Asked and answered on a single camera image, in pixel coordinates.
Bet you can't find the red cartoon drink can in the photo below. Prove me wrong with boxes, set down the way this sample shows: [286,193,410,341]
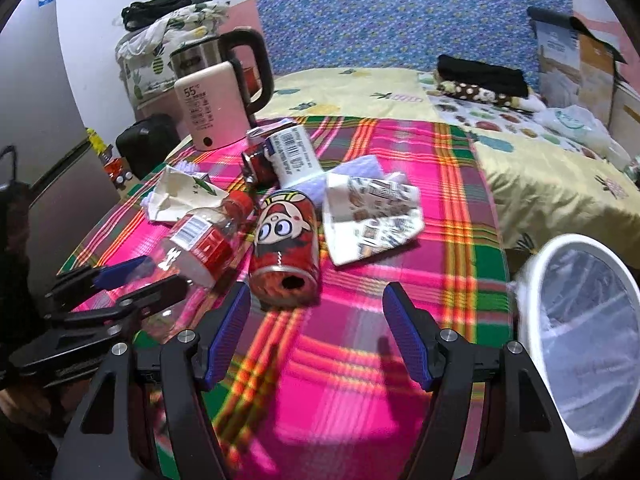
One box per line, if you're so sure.
[248,190,320,308]

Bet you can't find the pineapple print covered bundle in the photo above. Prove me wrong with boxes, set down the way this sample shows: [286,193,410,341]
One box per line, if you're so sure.
[115,1,229,108]

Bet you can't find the clear plastic bottle red label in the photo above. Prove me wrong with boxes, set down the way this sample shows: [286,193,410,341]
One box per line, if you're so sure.
[134,191,255,301]

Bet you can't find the white plastic bag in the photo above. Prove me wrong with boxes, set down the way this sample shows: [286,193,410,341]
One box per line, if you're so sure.
[533,105,632,170]

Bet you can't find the plaid pink tablecloth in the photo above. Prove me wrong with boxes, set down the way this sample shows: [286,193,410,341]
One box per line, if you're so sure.
[58,115,514,480]

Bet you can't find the printed paper bag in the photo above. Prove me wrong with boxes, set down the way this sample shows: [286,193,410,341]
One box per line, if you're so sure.
[322,174,424,266]

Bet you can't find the white paper wrapper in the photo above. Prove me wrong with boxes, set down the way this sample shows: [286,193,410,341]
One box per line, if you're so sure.
[141,160,228,224]

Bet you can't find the pink strawberry milk carton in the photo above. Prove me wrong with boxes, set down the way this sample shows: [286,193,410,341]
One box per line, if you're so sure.
[241,118,296,190]

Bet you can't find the cardboard box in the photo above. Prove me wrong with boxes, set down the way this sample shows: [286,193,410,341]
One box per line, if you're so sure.
[527,6,626,127]

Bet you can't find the grey refrigerator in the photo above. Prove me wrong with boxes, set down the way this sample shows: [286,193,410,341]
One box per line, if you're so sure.
[1,0,119,296]

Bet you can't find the black case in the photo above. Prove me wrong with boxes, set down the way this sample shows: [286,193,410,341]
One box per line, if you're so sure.
[116,114,180,180]

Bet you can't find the white electric kettle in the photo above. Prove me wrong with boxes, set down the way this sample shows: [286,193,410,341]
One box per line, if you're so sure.
[170,27,274,151]

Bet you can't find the fruit print pillow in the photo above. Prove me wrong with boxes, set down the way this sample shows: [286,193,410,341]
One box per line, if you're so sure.
[416,70,602,160]

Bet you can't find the black folded cloth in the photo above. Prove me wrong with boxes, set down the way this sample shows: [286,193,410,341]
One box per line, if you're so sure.
[436,54,529,98]

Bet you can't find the brown polka dot cloth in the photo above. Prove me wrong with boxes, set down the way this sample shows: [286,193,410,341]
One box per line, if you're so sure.
[437,80,528,110]

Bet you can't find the purple blueberry milk carton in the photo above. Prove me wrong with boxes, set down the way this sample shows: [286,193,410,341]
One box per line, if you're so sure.
[265,125,322,188]

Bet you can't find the clear trash bag liner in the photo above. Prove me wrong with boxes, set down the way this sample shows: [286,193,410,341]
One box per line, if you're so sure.
[539,247,639,441]

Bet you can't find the black bag on bundle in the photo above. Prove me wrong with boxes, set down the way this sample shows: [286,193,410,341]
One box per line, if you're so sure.
[120,0,210,32]

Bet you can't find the white trash bin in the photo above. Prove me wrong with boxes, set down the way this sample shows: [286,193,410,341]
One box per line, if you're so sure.
[513,234,639,454]

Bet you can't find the blue patterned headboard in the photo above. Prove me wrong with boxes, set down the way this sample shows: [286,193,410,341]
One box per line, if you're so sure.
[256,0,573,86]

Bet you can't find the yellow pineapple bed sheet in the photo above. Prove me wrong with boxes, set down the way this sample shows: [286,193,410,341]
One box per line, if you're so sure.
[258,68,639,268]

